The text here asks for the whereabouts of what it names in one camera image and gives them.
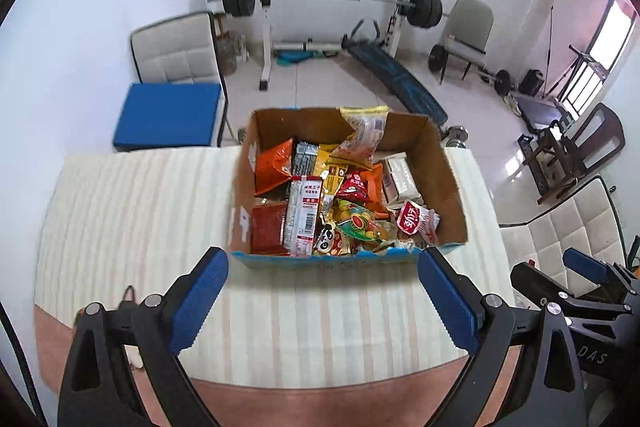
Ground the black sit-up bench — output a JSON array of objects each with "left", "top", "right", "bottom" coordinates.
[{"left": 341, "top": 19, "right": 448, "bottom": 128}]

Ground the short barbell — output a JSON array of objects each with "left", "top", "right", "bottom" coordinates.
[{"left": 428, "top": 44, "right": 512, "bottom": 96}]

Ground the red white snack packet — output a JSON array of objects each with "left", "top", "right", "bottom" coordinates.
[{"left": 395, "top": 201, "right": 441, "bottom": 245}]

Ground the grey chair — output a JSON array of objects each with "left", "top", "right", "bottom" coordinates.
[{"left": 440, "top": 0, "right": 496, "bottom": 82}]

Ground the white weight rack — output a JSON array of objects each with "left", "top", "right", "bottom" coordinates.
[{"left": 257, "top": 0, "right": 423, "bottom": 92}]

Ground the silver red snack packet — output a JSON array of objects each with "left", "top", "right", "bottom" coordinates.
[{"left": 282, "top": 175, "right": 325, "bottom": 257}]

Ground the dark red snack packet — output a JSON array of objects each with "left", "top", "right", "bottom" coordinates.
[{"left": 250, "top": 202, "right": 290, "bottom": 255}]

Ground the cat print tablecloth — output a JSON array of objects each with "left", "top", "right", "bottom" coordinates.
[{"left": 32, "top": 142, "right": 521, "bottom": 427}]

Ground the blue seat cushion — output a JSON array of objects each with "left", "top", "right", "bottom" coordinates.
[{"left": 111, "top": 82, "right": 226, "bottom": 152}]

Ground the orange snack packet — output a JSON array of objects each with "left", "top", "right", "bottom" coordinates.
[
  {"left": 255, "top": 138, "right": 296, "bottom": 196},
  {"left": 360, "top": 167, "right": 385, "bottom": 208}
]

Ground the black cable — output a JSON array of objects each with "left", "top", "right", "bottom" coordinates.
[{"left": 0, "top": 302, "right": 48, "bottom": 427}]

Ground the printed cardboard box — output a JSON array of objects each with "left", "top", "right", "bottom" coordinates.
[{"left": 230, "top": 107, "right": 469, "bottom": 269}]

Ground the window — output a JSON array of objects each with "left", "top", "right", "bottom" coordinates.
[{"left": 585, "top": 0, "right": 638, "bottom": 118}]

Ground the yellow cartoon snack packet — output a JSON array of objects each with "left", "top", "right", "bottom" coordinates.
[{"left": 312, "top": 222, "right": 351, "bottom": 257}]

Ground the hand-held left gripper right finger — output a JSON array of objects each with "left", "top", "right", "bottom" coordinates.
[{"left": 417, "top": 248, "right": 588, "bottom": 427}]

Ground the blue exercise disc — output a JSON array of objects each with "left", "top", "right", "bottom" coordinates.
[{"left": 274, "top": 49, "right": 341, "bottom": 66}]

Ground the black snack packet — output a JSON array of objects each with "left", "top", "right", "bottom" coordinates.
[{"left": 290, "top": 142, "right": 321, "bottom": 180}]

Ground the chrome dumbbell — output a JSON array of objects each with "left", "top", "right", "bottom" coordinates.
[{"left": 442, "top": 124, "right": 471, "bottom": 148}]

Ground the white quilted chair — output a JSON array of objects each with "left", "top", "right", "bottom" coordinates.
[
  {"left": 129, "top": 12, "right": 231, "bottom": 148},
  {"left": 499, "top": 174, "right": 626, "bottom": 298}
]

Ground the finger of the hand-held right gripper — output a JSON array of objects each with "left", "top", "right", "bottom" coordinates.
[
  {"left": 510, "top": 261, "right": 576, "bottom": 308},
  {"left": 562, "top": 248, "right": 640, "bottom": 295}
]

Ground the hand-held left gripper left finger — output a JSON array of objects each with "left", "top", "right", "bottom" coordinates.
[{"left": 57, "top": 247, "right": 231, "bottom": 427}]

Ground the camera tripod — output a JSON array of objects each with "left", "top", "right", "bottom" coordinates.
[{"left": 545, "top": 47, "right": 608, "bottom": 100}]

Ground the small red snack packet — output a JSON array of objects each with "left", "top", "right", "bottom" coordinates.
[{"left": 336, "top": 174, "right": 372, "bottom": 202}]

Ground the large yellow snack packet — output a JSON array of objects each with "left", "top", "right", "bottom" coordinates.
[{"left": 317, "top": 144, "right": 351, "bottom": 208}]

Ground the black low table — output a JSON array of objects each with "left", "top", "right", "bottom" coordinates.
[{"left": 515, "top": 94, "right": 566, "bottom": 132}]

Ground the black speaker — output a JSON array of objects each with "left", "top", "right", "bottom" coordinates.
[{"left": 518, "top": 69, "right": 545, "bottom": 98}]

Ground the green candy packet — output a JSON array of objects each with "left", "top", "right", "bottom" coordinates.
[{"left": 335, "top": 199, "right": 388, "bottom": 243}]

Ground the brown wooden chair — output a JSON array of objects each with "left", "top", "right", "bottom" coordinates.
[{"left": 520, "top": 103, "right": 626, "bottom": 205}]

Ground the clear biscuit packet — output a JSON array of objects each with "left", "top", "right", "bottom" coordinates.
[{"left": 332, "top": 105, "right": 390, "bottom": 168}]

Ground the clear white wafer packet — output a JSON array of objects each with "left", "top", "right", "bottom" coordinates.
[{"left": 382, "top": 154, "right": 423, "bottom": 202}]

